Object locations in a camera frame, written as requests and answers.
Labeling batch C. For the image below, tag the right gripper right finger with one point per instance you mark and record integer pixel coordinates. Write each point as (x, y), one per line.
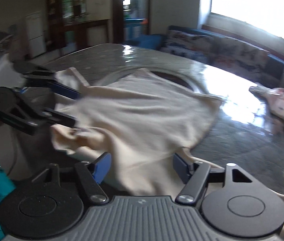
(229, 199)

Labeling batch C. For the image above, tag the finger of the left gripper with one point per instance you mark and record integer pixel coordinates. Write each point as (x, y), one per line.
(36, 76)
(19, 113)

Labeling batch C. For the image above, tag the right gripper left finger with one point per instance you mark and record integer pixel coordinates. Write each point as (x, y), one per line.
(53, 203)

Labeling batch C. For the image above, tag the cream sweatshirt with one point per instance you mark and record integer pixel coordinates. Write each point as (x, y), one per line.
(141, 120)

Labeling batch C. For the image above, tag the dark wooden cabinet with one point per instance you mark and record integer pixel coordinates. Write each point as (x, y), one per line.
(68, 21)

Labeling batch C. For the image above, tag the grey quilted star table mat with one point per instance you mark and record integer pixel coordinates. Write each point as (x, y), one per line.
(244, 131)

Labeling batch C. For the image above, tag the pink white packaged garment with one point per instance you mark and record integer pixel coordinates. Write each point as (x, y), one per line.
(274, 98)

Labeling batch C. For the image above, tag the blue cabinet in doorway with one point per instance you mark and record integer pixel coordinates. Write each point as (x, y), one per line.
(134, 28)

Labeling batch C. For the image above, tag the round black induction cooktop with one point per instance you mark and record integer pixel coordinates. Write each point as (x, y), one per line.
(177, 80)

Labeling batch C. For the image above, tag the right butterfly cushion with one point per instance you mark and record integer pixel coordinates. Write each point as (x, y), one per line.
(240, 58)

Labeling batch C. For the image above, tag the butterfly cushion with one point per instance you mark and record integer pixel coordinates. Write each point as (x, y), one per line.
(240, 58)
(193, 46)

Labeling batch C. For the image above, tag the left butterfly cushion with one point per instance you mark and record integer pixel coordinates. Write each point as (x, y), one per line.
(193, 46)

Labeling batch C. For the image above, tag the blue sofa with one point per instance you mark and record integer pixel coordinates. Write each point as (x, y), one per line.
(273, 70)

